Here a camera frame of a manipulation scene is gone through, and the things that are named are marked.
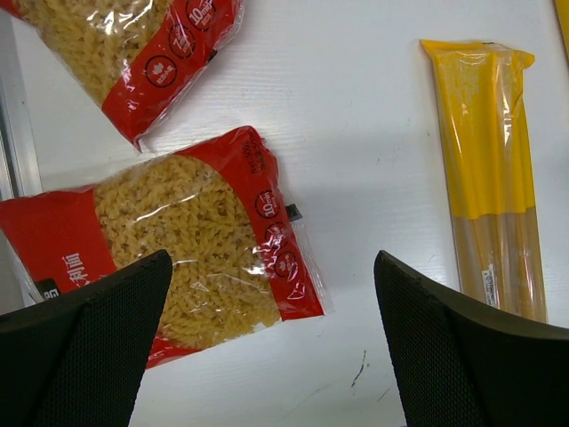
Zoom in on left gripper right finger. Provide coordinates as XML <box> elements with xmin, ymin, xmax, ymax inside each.
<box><xmin>374</xmin><ymin>251</ymin><xmax>568</xmax><ymax>426</ymax></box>

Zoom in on yellow spaghetti pack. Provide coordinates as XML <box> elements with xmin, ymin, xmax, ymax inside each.
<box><xmin>421</xmin><ymin>39</ymin><xmax>548</xmax><ymax>323</ymax></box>
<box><xmin>554</xmin><ymin>0</ymin><xmax>569</xmax><ymax>58</ymax></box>

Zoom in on red macaroni bag upper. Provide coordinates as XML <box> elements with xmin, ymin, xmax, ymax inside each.
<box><xmin>1</xmin><ymin>0</ymin><xmax>244</xmax><ymax>147</ymax></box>

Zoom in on red macaroni bag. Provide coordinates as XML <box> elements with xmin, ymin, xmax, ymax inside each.
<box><xmin>1</xmin><ymin>126</ymin><xmax>325</xmax><ymax>367</ymax></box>
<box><xmin>1</xmin><ymin>0</ymin><xmax>244</xmax><ymax>147</ymax></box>

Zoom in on red macaroni bag lower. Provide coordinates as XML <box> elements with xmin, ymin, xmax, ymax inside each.
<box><xmin>1</xmin><ymin>126</ymin><xmax>325</xmax><ymax>367</ymax></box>

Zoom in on yellow spaghetti pack left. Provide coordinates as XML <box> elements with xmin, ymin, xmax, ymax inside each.
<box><xmin>421</xmin><ymin>39</ymin><xmax>548</xmax><ymax>323</ymax></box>

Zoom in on aluminium rail left edge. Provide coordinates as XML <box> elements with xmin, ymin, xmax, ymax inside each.
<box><xmin>1</xmin><ymin>12</ymin><xmax>42</xmax><ymax>200</ymax></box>

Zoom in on yellow spaghetti pack right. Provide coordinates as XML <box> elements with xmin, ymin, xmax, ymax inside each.
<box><xmin>554</xmin><ymin>0</ymin><xmax>569</xmax><ymax>58</ymax></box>

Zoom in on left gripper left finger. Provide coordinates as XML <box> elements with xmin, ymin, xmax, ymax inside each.
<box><xmin>1</xmin><ymin>250</ymin><xmax>172</xmax><ymax>426</ymax></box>

